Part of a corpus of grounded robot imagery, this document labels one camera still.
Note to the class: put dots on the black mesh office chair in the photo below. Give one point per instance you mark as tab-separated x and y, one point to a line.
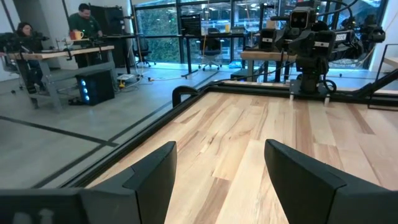
143	46

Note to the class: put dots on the neighbour station black robot arm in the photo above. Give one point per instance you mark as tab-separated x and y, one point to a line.
21	40

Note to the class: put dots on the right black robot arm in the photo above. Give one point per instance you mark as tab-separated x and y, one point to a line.
311	73

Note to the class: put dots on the yellow cup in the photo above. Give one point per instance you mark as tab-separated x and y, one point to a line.
227	28

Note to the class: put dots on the computer tower blue lights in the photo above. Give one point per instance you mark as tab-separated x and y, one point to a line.
96	87

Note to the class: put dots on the black padded office chair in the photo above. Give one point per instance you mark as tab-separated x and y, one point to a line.
211	46

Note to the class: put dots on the seated person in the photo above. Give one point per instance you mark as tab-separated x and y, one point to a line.
23	37

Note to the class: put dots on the standing person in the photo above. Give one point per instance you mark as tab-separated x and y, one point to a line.
84	23

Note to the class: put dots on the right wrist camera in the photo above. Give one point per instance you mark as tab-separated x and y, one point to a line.
300	18

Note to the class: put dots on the white power strip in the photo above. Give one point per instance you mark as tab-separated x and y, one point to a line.
126	77

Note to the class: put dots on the wooden-top grey workbench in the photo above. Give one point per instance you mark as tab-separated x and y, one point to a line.
62	53

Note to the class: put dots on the black cabinet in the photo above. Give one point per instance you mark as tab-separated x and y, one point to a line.
107	20

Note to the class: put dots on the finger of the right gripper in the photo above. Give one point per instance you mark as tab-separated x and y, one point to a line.
267	40
325	45

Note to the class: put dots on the black desk monitor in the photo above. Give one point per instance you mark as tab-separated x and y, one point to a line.
190	25

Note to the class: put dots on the black aluminium table frame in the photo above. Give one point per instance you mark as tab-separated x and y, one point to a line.
248	88

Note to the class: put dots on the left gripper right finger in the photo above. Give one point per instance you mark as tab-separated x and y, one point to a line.
317	199

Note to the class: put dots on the yellow mug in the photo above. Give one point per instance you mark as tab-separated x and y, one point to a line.
77	35

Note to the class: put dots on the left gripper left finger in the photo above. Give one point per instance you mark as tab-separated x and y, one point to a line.
124	202

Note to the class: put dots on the red mug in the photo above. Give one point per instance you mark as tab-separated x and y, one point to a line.
71	35

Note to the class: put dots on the wooden-top black-leg table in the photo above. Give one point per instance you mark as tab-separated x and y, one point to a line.
264	55

